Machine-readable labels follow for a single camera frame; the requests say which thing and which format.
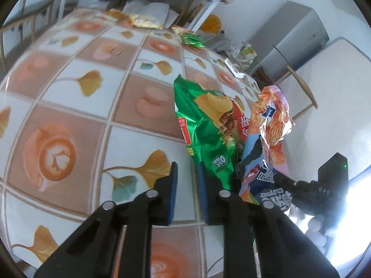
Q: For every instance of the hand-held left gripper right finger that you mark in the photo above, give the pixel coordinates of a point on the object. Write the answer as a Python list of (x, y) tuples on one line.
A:
[(203, 194)]

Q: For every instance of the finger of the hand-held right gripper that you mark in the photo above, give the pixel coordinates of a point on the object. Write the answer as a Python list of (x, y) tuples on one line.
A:
[(298, 189)]

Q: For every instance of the clear plastic bag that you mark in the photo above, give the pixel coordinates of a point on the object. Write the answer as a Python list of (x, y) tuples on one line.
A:
[(220, 42)]

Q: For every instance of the table with patterned tablecloth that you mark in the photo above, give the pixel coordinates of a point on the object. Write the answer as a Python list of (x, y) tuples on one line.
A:
[(72, 98)]

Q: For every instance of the yellow packet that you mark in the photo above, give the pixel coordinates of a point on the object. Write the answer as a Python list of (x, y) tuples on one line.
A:
[(145, 21)]

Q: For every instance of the person's right hand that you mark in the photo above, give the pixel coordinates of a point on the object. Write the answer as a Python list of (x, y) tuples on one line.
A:
[(314, 227)]

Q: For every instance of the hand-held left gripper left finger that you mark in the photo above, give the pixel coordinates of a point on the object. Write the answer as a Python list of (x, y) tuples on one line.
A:
[(173, 191)]

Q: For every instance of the small green red packet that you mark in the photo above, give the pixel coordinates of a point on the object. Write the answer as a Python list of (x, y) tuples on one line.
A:
[(191, 39)]

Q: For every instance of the white and green bag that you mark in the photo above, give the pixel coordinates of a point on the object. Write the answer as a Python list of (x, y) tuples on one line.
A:
[(246, 53)]

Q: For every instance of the pink snack bag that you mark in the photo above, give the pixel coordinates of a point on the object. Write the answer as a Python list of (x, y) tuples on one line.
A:
[(272, 115)]

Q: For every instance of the white wrapper scrap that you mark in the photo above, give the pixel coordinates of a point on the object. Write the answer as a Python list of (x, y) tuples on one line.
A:
[(234, 69)]

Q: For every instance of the wooden chair with dark seat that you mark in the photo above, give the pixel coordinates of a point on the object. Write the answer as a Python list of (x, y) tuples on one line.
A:
[(303, 88), (29, 17)]

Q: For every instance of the green snack bag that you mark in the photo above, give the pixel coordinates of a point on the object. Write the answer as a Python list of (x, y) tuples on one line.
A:
[(208, 133)]

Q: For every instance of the yellow plastic bag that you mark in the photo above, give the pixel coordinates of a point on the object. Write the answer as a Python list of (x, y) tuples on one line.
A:
[(211, 23)]

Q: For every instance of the orange packet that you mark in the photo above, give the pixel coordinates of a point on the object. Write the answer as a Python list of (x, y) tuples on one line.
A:
[(114, 14)]

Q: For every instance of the grey refrigerator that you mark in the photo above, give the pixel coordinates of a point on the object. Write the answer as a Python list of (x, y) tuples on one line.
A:
[(298, 31)]

